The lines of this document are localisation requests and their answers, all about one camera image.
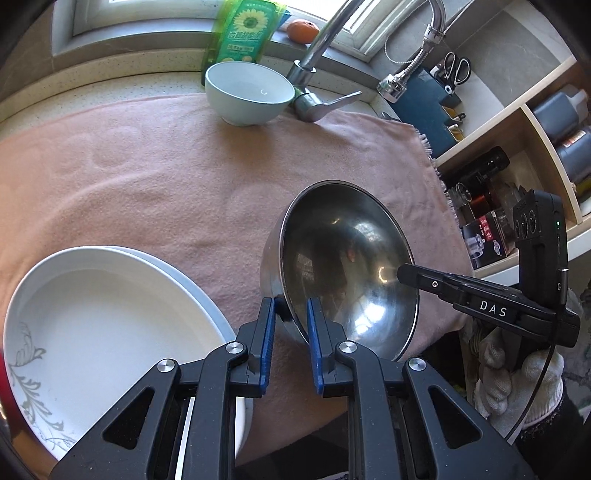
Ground white plate grey leaf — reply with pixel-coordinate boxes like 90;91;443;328
3;247;235;461

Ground large steel bowl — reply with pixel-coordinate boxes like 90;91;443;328
260;180;419;361

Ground red steel bowl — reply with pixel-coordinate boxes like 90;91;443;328
1;364;25;466

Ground chrome kitchen faucet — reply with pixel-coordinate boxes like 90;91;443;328
287;0;446;123

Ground right white gloved hand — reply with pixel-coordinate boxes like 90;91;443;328
473;328;565;443

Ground red black box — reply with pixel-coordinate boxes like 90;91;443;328
461;209;516;270

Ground wooden shelf unit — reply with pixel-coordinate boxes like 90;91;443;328
435;56;590;261

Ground dark bottle on shelf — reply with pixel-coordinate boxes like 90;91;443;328
533;84;589;145

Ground blue knife block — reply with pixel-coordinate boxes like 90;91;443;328
391;68;465;158

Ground pink towel mat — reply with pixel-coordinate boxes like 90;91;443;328
0;91;482;467

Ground black scissors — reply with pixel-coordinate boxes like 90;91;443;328
430;51;472;93

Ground pale blue ceramic bowl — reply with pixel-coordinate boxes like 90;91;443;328
204;61;296;127

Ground orange fruit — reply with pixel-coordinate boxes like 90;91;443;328
287;19;321;45

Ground green dish soap bottle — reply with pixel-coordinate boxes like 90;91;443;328
201;0;287;86

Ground black camera box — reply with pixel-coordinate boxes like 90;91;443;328
513;189;568;311

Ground window frame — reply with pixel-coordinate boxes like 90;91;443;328
50;1;427;64

